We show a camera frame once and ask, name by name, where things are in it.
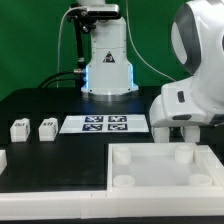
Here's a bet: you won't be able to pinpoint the white square tabletop tray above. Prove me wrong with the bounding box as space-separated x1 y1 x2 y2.
107 143 224 198

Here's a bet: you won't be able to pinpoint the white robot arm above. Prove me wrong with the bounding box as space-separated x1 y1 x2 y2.
78 0 224 128

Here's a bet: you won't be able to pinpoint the white sheet with markers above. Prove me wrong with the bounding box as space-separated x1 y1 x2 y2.
60 115 149 134

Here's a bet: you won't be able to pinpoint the white left fence block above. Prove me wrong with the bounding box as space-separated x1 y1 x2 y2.
0 150 7 175

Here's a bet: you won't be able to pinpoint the black camera stand pole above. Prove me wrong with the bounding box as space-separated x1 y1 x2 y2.
73 16 86 88

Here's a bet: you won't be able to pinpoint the black cables at base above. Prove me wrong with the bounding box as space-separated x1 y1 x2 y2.
37 68 88 90

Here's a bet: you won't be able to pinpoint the black camera on mount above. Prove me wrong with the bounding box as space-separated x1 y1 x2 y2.
67 4 121 34

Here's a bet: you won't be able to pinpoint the white front fence rail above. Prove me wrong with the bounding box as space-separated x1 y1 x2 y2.
0 187 224 221

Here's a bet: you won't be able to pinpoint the grey cable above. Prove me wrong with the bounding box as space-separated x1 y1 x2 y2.
55 5 81 89

